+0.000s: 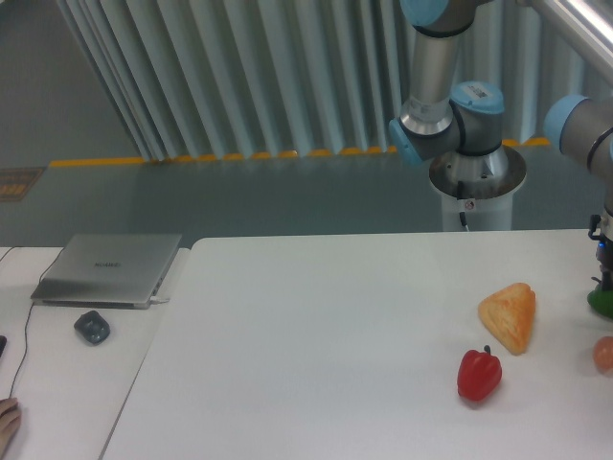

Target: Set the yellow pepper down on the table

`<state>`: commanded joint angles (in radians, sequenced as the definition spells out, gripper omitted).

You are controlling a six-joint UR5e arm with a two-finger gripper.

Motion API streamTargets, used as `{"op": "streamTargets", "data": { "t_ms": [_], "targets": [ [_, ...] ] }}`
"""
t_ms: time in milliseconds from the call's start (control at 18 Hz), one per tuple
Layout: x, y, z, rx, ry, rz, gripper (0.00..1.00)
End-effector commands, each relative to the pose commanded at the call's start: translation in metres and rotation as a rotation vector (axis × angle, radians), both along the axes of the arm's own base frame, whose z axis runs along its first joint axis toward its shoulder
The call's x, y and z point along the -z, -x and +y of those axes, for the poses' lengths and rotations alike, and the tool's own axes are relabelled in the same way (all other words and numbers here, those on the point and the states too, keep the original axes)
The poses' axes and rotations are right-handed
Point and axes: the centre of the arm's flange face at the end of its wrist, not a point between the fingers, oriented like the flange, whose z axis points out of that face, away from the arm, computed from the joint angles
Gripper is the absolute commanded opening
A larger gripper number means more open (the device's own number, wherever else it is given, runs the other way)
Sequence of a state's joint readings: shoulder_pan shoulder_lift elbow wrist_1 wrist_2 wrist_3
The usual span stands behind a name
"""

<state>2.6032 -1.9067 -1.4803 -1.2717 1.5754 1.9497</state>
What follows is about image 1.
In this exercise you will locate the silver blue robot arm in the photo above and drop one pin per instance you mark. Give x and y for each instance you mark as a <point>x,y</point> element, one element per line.
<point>431,120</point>

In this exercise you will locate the pale orange fruit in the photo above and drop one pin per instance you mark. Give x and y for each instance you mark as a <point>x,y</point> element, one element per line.
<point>602,354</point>

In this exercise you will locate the person's hand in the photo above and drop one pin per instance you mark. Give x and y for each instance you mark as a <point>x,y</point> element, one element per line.
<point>10,421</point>

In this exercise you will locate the orange triangular bread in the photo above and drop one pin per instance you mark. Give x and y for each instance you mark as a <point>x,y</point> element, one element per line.
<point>508,314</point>

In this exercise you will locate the grey pleated curtain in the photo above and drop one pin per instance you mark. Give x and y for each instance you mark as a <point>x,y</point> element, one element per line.
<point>223,78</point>

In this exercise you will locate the red bell pepper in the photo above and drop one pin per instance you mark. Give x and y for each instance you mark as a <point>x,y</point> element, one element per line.
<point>479,374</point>

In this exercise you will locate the black device at edge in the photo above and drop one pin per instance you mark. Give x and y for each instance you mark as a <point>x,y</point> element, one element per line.
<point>3,345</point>

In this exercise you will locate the green bell pepper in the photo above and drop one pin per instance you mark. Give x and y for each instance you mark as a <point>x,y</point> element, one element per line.
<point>601,302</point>

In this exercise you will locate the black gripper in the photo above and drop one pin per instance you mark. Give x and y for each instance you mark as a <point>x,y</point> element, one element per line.
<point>596,232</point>

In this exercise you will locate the silver closed laptop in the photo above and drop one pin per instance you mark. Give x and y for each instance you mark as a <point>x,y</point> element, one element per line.
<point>111,271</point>

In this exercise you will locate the dark grey small device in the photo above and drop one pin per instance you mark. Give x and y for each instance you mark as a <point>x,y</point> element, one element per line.
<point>92,327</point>

